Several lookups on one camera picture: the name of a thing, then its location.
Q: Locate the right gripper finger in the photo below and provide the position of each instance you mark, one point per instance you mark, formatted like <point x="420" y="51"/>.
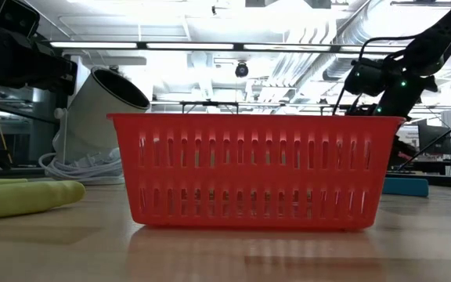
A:
<point x="405" y="152"/>

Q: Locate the blue eraser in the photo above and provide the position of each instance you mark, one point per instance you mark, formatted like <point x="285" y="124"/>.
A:
<point x="405" y="187"/>

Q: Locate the white cylindrical lamp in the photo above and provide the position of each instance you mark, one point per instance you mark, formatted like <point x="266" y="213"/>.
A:
<point x="92" y="117"/>

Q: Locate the red slotted plastic basket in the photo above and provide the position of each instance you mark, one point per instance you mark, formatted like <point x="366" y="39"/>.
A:
<point x="249" y="176"/>

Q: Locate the black computer monitor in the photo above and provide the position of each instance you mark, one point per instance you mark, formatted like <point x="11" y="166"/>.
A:
<point x="435" y="137"/>

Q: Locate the dark background desk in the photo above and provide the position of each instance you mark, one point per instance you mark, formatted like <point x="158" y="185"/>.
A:
<point x="437" y="166"/>

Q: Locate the black hanging ceiling fixture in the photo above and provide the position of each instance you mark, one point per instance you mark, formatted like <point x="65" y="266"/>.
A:
<point x="210" y="103"/>
<point x="351" y="106"/>

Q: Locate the black ceiling spotlight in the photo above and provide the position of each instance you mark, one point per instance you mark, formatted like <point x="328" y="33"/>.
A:
<point x="241" y="69"/>

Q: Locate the long ceiling light strip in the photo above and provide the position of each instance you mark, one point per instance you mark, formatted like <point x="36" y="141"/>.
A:
<point x="190" y="45"/>

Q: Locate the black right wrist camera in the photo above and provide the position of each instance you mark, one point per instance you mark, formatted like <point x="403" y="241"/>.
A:
<point x="366" y="76"/>

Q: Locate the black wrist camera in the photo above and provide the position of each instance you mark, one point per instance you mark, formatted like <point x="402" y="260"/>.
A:
<point x="366" y="76"/>
<point x="16" y="17"/>

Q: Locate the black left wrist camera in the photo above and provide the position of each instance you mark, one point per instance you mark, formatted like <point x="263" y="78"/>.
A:
<point x="16" y="17"/>

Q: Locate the silver ceiling air duct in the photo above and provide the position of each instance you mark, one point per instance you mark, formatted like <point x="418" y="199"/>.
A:
<point x="329" y="68"/>

